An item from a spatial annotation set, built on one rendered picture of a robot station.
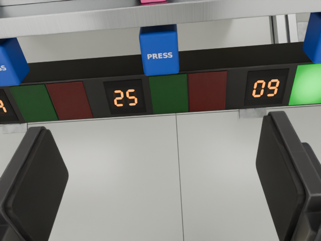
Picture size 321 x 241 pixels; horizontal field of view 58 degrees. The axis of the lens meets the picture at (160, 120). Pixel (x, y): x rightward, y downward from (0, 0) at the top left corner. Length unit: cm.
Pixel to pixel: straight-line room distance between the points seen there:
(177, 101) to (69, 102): 9
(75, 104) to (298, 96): 18
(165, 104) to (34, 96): 10
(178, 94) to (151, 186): 68
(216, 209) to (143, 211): 22
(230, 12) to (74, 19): 9
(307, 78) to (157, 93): 11
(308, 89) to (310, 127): 71
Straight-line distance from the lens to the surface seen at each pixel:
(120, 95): 23
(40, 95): 25
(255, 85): 24
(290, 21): 65
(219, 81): 23
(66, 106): 25
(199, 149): 89
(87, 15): 17
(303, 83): 25
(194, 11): 17
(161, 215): 91
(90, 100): 24
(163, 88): 23
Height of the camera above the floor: 88
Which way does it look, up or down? 84 degrees down
